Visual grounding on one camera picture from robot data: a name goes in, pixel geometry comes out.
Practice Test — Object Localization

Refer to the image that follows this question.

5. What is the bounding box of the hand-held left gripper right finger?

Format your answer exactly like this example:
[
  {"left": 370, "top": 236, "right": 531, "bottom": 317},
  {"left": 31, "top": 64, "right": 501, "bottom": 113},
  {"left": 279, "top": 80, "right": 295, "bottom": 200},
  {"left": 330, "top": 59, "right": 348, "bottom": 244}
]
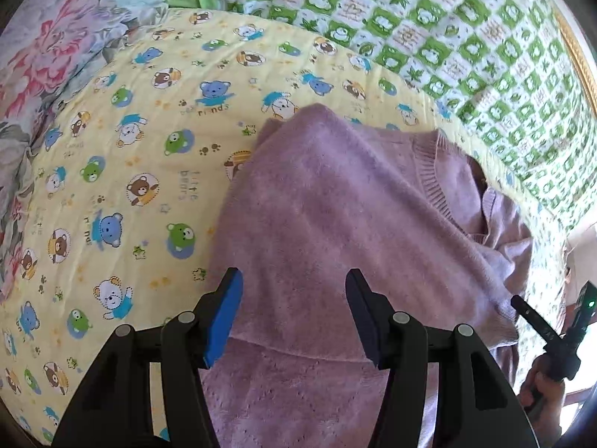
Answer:
[{"left": 345, "top": 268, "right": 537, "bottom": 448}]

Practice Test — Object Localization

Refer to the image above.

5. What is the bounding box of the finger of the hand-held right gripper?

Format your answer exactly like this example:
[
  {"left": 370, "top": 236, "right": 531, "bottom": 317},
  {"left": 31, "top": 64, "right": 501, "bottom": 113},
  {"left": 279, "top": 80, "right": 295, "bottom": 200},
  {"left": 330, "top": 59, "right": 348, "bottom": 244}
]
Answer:
[{"left": 510, "top": 294, "right": 559, "bottom": 350}]

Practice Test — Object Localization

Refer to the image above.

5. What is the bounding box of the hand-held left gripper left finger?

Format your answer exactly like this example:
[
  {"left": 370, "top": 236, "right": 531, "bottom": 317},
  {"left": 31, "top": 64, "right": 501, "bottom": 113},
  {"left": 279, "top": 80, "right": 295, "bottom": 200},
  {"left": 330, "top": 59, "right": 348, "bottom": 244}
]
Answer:
[{"left": 50, "top": 267, "right": 244, "bottom": 448}]

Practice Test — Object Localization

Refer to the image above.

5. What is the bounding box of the purple knit sweater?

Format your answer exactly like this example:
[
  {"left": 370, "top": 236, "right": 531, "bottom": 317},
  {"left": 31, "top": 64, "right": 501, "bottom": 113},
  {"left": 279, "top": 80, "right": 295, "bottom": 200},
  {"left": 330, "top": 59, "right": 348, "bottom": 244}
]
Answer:
[{"left": 196, "top": 103, "right": 535, "bottom": 448}]

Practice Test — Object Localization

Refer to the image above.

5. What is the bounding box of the person's right hand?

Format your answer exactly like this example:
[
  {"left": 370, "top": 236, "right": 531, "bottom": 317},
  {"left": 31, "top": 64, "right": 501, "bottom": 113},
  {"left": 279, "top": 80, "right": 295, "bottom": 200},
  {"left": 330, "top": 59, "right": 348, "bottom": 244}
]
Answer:
[{"left": 519, "top": 356, "right": 567, "bottom": 426}]

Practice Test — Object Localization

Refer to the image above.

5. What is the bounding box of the yellow bear print blanket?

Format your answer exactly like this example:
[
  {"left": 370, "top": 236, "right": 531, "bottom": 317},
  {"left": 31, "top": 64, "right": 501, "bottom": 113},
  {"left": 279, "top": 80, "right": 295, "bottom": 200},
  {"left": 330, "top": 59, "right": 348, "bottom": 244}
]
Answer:
[{"left": 0, "top": 7, "right": 528, "bottom": 446}]

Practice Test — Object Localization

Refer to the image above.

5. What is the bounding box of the green white checked quilt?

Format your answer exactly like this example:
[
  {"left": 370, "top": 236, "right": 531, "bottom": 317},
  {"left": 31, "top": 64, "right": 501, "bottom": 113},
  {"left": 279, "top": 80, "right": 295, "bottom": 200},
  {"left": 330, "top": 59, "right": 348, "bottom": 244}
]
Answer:
[{"left": 196, "top": 0, "right": 597, "bottom": 346}]

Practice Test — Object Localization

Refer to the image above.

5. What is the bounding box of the floral ruffled pillow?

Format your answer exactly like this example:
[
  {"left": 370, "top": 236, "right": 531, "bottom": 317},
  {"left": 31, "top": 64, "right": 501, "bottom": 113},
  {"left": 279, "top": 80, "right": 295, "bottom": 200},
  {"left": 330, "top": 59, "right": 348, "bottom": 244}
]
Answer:
[{"left": 0, "top": 0, "right": 169, "bottom": 299}]

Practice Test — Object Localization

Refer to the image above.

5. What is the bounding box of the gold picture frame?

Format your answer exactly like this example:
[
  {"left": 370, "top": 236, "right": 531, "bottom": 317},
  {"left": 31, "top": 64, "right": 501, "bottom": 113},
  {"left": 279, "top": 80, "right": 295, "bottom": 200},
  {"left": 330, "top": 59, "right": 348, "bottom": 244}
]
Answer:
[{"left": 554, "top": 8, "right": 597, "bottom": 119}]

